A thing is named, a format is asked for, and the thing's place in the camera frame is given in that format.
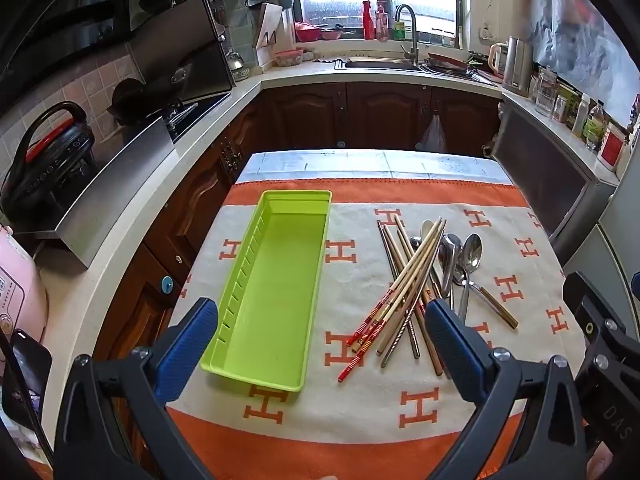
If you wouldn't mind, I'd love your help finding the pink soap bottle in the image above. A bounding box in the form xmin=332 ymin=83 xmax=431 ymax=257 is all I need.
xmin=376 ymin=1 xmax=391 ymax=42

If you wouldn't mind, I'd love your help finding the black wok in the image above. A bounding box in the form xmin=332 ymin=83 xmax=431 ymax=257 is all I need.
xmin=111 ymin=77 xmax=161 ymax=126

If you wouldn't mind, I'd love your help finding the black smartphone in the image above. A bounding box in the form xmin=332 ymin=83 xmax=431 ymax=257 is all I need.
xmin=7 ymin=329 xmax=53 ymax=426

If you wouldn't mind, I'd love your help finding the white kitchen countertop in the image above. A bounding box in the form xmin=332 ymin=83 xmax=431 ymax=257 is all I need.
xmin=30 ymin=57 xmax=621 ymax=461

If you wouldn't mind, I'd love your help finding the metal spoon with wooden handle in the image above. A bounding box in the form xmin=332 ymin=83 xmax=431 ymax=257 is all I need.
xmin=439 ymin=233 xmax=519 ymax=330

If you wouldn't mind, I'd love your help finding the orange and white printed blanket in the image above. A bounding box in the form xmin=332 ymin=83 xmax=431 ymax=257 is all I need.
xmin=162 ymin=177 xmax=583 ymax=480

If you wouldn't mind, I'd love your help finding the green label bottle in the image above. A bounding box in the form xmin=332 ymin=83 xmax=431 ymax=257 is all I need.
xmin=584 ymin=100 xmax=606 ymax=151

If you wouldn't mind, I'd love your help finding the plain bamboo chopstick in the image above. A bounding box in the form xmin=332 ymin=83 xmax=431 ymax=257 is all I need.
xmin=376 ymin=222 xmax=443 ymax=356

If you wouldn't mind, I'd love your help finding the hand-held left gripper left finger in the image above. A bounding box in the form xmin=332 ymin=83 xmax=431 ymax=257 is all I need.
xmin=52 ymin=297 xmax=221 ymax=480

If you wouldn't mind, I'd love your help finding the stainless steel splash guard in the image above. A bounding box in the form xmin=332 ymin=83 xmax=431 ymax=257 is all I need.
xmin=12 ymin=115 xmax=176 ymax=268

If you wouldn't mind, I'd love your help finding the green plastic cutlery tray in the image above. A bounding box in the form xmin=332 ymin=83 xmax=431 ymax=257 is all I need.
xmin=200 ymin=190 xmax=333 ymax=392

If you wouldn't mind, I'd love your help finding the red label packet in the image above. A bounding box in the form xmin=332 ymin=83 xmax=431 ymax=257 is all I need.
xmin=597 ymin=122 xmax=631 ymax=171

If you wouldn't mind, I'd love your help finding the pink rice cooker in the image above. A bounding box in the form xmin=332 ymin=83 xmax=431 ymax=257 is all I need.
xmin=0 ymin=225 xmax=49 ymax=361

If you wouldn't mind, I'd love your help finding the kitchen sink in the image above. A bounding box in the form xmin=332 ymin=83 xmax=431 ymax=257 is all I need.
xmin=334 ymin=57 xmax=431 ymax=71

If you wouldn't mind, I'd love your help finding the black electric pressure cooker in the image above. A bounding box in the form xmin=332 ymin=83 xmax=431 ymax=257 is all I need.
xmin=0 ymin=101 xmax=97 ymax=216

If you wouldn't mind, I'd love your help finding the black range hood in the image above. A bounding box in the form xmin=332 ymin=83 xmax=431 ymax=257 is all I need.
xmin=30 ymin=0 xmax=236 ymax=61

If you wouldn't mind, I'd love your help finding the steel thermos jug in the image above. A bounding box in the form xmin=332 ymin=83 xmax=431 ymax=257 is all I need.
xmin=502 ymin=36 xmax=533 ymax=98

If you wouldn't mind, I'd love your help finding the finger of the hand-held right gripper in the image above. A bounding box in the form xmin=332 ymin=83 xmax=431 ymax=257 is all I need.
xmin=561 ymin=271 xmax=640 ymax=456

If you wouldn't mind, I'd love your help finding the steel faucet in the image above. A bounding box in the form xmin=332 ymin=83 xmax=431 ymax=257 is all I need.
xmin=395 ymin=4 xmax=421 ymax=63

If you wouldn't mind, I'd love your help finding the cream electric kettle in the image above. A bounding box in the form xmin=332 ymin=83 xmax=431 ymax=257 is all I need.
xmin=487 ymin=42 xmax=511 ymax=76

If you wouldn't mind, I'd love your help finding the glass jar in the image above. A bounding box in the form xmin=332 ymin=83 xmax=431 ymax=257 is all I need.
xmin=534 ymin=67 xmax=558 ymax=116

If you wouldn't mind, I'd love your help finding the gas stove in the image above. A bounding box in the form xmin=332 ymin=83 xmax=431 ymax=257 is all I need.
xmin=165 ymin=90 xmax=233 ymax=143

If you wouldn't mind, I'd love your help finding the large all-metal spoon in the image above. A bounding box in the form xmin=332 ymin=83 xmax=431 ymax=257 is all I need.
xmin=457 ymin=233 xmax=484 ymax=326

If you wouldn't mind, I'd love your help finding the red bowl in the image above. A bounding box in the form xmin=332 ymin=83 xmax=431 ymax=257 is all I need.
xmin=294 ymin=21 xmax=326 ymax=43

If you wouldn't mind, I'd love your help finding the person's right hand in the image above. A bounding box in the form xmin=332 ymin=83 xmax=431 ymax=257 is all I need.
xmin=587 ymin=452 xmax=615 ymax=480

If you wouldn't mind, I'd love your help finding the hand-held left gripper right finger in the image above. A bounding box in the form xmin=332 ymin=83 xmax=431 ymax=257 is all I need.
xmin=424 ymin=299 xmax=588 ymax=480

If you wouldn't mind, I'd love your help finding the cutting board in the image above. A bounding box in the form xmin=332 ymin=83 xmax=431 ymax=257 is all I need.
xmin=252 ymin=2 xmax=296 ymax=51

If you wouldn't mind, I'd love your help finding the white plastic bag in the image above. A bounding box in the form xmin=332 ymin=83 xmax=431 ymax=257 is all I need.
xmin=417 ymin=114 xmax=447 ymax=153

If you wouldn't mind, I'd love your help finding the red dish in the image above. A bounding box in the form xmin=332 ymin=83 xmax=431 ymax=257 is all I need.
xmin=425 ymin=52 xmax=473 ymax=72

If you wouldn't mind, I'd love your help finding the white bottle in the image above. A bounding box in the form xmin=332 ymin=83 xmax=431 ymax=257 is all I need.
xmin=572 ymin=92 xmax=592 ymax=138

